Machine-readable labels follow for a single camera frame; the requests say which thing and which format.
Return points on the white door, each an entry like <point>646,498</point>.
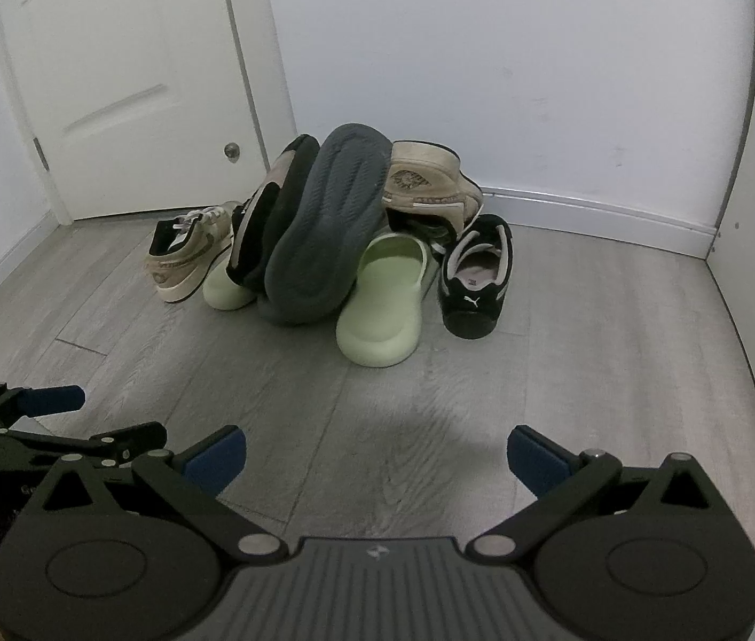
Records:
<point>137,67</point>

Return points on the black suede sneaker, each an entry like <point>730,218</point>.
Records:
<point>271,213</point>
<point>477,274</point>

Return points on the metal door knob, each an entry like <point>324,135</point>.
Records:
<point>232,151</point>

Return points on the dark grey slide sandal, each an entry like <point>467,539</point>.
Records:
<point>327,213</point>

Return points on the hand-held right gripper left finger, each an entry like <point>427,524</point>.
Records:
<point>217,459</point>

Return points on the light green slide sandal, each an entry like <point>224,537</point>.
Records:
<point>227,290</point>
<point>384,300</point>

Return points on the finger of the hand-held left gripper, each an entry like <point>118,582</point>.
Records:
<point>124,441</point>
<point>50,398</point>

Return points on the white baseboard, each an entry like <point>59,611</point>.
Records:
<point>604,213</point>

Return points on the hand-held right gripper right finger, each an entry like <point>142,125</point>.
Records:
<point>538,459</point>

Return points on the beige low-top sneaker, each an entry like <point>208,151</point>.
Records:
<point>431,180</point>
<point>184,257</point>

